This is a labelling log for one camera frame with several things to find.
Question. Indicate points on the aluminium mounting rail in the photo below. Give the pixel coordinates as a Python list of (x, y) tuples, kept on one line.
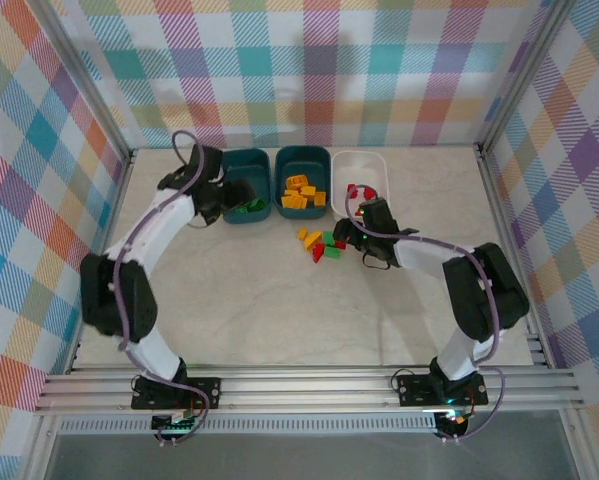
[(304, 390)]

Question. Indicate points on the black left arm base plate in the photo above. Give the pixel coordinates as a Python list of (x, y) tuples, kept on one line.
[(209, 392)]

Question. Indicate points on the aluminium side rail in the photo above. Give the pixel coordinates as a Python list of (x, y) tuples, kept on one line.
[(504, 215), (124, 200)]

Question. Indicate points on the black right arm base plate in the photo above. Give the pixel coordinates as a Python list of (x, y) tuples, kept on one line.
[(414, 390)]

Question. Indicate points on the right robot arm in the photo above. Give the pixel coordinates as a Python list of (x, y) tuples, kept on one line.
[(484, 295)]

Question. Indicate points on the white plastic container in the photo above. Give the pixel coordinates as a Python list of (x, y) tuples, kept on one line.
[(359, 167)]

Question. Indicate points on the small yellow lego brick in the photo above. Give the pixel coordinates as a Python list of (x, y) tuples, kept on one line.
[(294, 202)]

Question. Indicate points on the aluminium frame post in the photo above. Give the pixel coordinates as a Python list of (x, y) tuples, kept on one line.
[(84, 80), (524, 75)]

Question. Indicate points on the teal plastic container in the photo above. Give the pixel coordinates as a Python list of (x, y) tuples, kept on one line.
[(304, 162), (254, 170)]

